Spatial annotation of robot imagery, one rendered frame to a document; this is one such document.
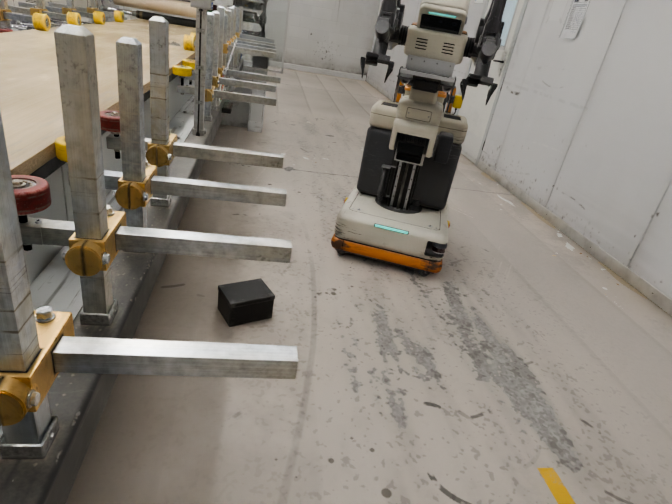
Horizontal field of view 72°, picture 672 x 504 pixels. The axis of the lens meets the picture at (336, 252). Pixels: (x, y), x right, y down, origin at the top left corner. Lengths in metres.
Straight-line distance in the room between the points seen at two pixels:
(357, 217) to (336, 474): 1.41
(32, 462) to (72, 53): 0.48
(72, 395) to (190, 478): 0.81
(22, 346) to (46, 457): 0.16
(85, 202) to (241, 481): 0.98
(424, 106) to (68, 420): 2.05
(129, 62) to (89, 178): 0.28
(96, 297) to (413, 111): 1.87
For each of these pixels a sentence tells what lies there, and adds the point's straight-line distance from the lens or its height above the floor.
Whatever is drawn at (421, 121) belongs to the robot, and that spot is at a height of 0.81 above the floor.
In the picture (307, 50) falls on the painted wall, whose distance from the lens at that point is 11.34.
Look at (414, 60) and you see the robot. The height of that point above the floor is 1.08.
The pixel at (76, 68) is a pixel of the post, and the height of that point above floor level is 1.09.
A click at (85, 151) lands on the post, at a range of 0.72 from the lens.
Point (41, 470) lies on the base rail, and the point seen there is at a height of 0.70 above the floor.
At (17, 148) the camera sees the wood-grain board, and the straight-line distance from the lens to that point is 1.02.
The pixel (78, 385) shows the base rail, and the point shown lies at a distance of 0.74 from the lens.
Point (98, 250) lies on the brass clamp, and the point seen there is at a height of 0.85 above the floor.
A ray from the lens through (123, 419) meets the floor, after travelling 1.65.
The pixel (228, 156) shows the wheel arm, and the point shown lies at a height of 0.84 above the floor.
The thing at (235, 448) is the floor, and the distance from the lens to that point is 1.55.
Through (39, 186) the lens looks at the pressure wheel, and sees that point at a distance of 0.82.
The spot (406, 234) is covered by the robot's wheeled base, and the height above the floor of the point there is 0.24.
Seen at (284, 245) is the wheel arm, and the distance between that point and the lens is 0.78.
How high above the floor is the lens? 1.20
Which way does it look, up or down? 27 degrees down
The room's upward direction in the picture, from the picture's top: 10 degrees clockwise
